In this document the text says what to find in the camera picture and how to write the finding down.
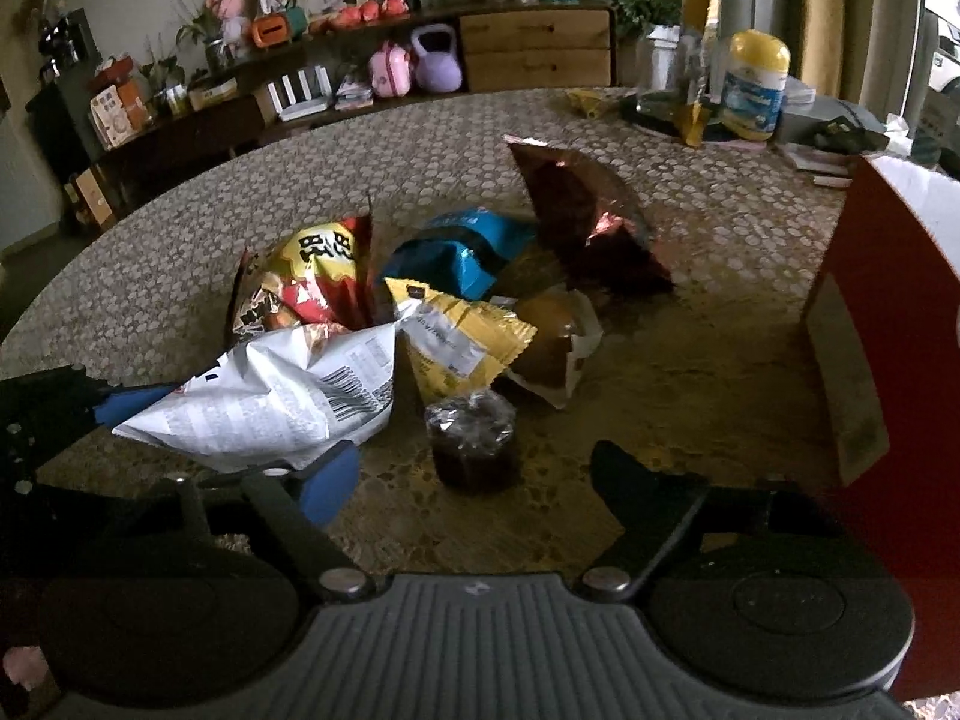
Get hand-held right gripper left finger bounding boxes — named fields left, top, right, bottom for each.
left=154, top=439, right=376, bottom=605

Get brown bun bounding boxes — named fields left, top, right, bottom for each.
left=499, top=286, right=605, bottom=410

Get small yellow packet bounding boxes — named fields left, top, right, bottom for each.
left=566, top=88, right=625, bottom=119

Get grey tissue box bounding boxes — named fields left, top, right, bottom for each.
left=778, top=92, right=886, bottom=147

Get blue snack bag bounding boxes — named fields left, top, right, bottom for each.
left=382, top=208, right=538, bottom=302

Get stack of papers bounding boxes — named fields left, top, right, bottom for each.
left=780, top=142, right=857, bottom=190

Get white router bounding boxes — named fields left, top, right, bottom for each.
left=268, top=67, right=332, bottom=122

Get orange toy figures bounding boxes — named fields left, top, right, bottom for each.
left=311, top=0, right=410, bottom=35

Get yellow curtain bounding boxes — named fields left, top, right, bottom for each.
left=795, top=0, right=925, bottom=103

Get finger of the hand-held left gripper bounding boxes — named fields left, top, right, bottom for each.
left=37, top=364, right=178, bottom=430

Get tall yellow foil bag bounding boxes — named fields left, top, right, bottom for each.
left=671, top=0, right=723, bottom=148

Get pink toy case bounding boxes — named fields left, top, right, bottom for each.
left=367, top=41, right=416, bottom=99

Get purple kettlebell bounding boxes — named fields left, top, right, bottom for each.
left=409, top=24, right=465, bottom=95

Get dark green object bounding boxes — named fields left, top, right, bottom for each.
left=810, top=118, right=887, bottom=156

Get small stack of books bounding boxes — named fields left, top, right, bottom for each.
left=334, top=79, right=377, bottom=114

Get yellow lid canister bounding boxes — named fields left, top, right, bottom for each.
left=720, top=30, right=793, bottom=143

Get white plant pot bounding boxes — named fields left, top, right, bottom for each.
left=646, top=25, right=681, bottom=92

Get dark red foil snack bag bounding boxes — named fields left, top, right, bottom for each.
left=504, top=135, right=676, bottom=298

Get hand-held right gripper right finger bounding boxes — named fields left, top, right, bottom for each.
left=577, top=439, right=811, bottom=605

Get red cardboard box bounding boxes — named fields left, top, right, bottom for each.
left=802, top=154, right=960, bottom=702

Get small dark cake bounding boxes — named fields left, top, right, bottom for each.
left=424, top=390, right=521, bottom=493

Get wooden tv cabinet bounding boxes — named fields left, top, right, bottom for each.
left=30, top=4, right=617, bottom=235

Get orange printed carton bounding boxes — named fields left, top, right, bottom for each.
left=90, top=79, right=152, bottom=148

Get dark round tray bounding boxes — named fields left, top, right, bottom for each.
left=619, top=90, right=751, bottom=145

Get orange piggy bank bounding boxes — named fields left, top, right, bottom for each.
left=250, top=11, right=294, bottom=47

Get white snack bag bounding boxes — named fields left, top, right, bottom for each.
left=112, top=319, right=400, bottom=475

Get red and yellow snack bag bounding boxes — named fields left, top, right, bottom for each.
left=229, top=195, right=377, bottom=352

